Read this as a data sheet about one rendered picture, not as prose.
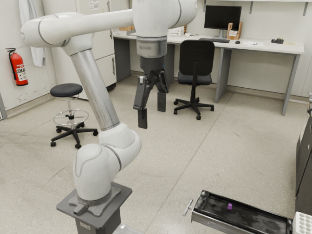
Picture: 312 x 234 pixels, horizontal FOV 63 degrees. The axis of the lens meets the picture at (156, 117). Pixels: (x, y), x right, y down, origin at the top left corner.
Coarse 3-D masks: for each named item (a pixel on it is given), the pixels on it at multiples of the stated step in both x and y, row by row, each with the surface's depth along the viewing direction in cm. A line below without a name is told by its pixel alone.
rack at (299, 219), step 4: (296, 212) 91; (296, 216) 89; (300, 216) 89; (304, 216) 89; (308, 216) 89; (296, 220) 88; (300, 220) 88; (304, 220) 88; (308, 220) 88; (292, 224) 92; (296, 224) 86; (300, 224) 86; (304, 224) 86; (308, 224) 86; (292, 228) 90; (296, 228) 85; (300, 228) 85; (304, 228) 85; (308, 228) 85; (292, 232) 88; (296, 232) 83; (300, 232) 83; (304, 232) 84; (308, 232) 84
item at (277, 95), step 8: (136, 72) 513; (232, 88) 436; (240, 88) 429; (248, 88) 423; (40, 96) 391; (48, 96) 404; (264, 96) 415; (272, 96) 411; (280, 96) 405; (296, 96) 395; (24, 104) 368; (32, 104) 381; (8, 112) 349; (16, 112) 359
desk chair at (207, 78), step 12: (180, 48) 306; (192, 48) 304; (204, 48) 302; (180, 60) 315; (192, 60) 313; (204, 60) 311; (180, 72) 356; (192, 72) 322; (204, 72) 320; (192, 84) 325; (204, 84) 328; (192, 96) 356; (180, 108) 354
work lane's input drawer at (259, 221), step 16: (208, 192) 106; (192, 208) 107; (208, 208) 100; (224, 208) 100; (240, 208) 100; (256, 208) 99; (208, 224) 98; (224, 224) 94; (240, 224) 92; (256, 224) 93; (272, 224) 93; (288, 224) 92
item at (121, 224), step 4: (120, 224) 91; (124, 224) 91; (116, 228) 90; (120, 228) 90; (124, 228) 90; (128, 228) 90; (132, 228) 90; (116, 232) 88; (120, 232) 88; (124, 232) 88; (128, 232) 88; (132, 232) 88; (136, 232) 88; (140, 232) 88
